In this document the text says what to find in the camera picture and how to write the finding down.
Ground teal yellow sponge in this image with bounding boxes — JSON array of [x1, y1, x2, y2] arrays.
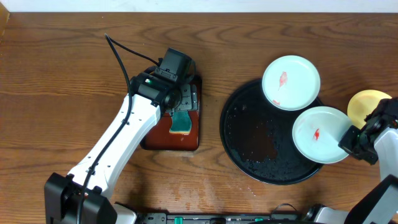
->
[[169, 111, 192, 135]]

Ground white plate with small stain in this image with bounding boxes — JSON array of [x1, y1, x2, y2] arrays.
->
[[292, 106, 352, 164]]

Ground rectangular black water tray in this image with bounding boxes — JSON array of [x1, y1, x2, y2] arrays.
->
[[140, 75, 202, 151]]

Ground round black tray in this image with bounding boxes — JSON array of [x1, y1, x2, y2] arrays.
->
[[220, 79, 323, 185]]

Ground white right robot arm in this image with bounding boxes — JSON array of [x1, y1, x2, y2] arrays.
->
[[303, 98, 397, 224]]

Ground white plate with long stain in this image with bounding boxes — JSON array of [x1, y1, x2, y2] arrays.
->
[[261, 55, 321, 111]]

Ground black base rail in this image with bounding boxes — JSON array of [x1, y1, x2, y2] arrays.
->
[[135, 213, 309, 224]]

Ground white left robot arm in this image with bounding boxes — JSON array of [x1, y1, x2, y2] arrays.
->
[[44, 76, 202, 223]]

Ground yellow plate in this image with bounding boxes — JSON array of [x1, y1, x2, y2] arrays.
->
[[347, 90, 392, 129]]

